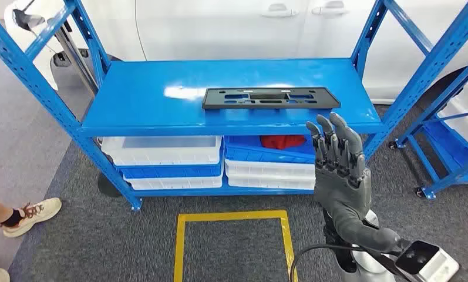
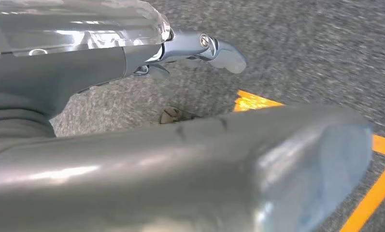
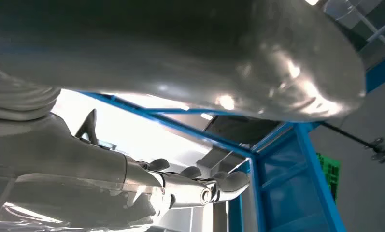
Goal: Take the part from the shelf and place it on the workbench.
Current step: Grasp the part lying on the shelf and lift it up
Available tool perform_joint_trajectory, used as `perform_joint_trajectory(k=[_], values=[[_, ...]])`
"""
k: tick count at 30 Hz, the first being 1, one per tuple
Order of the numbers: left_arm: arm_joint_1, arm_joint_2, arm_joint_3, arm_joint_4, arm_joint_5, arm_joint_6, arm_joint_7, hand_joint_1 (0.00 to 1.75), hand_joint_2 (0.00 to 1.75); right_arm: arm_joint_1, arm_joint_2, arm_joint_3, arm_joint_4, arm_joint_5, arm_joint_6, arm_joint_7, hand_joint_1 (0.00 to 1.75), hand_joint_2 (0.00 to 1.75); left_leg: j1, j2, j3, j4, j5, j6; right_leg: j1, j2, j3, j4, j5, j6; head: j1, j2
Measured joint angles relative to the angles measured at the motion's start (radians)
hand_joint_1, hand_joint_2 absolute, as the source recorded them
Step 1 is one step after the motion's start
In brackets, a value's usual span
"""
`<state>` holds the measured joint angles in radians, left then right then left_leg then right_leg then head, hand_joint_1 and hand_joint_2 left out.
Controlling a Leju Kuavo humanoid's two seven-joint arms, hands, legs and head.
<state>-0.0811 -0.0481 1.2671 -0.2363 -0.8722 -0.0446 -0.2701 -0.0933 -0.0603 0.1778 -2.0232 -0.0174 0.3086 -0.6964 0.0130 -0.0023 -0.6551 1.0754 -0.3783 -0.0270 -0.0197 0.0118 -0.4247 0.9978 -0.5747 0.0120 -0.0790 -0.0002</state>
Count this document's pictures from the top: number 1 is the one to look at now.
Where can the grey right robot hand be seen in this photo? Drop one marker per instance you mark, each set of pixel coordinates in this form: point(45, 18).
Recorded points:
point(342, 187)

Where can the black plastic plate part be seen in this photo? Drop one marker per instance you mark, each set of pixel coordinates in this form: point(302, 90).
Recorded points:
point(214, 99)

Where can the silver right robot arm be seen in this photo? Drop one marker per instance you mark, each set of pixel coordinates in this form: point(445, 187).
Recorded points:
point(364, 265)

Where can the blue metal shelf rack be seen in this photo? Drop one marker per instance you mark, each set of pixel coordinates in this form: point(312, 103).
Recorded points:
point(160, 97)

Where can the red cloth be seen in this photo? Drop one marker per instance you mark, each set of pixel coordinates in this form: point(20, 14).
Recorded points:
point(282, 142)

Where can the blue plastic bin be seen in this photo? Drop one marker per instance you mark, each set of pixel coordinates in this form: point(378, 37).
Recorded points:
point(257, 153)
point(171, 171)

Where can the blue metal rack with casters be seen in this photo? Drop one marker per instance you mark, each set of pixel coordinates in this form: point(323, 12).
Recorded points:
point(449, 150)

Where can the white car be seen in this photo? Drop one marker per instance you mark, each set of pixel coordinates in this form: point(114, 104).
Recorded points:
point(218, 31)

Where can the black round floor base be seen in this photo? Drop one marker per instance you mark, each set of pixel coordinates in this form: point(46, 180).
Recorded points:
point(108, 187)

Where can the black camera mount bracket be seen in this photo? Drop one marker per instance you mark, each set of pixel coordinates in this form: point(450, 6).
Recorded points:
point(389, 265)

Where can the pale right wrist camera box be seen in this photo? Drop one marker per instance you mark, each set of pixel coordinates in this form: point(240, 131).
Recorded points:
point(440, 268)

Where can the grey metal stanchion post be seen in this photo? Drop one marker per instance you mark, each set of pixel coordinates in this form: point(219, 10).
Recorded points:
point(76, 58)

